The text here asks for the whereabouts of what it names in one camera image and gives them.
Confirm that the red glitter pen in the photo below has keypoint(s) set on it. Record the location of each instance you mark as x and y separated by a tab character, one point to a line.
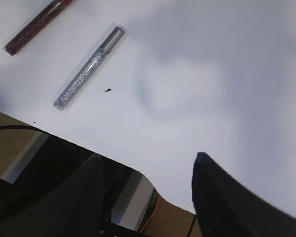
55	8

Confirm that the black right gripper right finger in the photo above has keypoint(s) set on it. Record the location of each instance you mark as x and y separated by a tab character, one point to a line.
225	208

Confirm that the blue glitter pen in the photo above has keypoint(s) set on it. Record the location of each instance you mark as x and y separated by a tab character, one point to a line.
89	69

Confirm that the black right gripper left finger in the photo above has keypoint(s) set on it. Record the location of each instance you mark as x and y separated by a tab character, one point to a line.
73	209

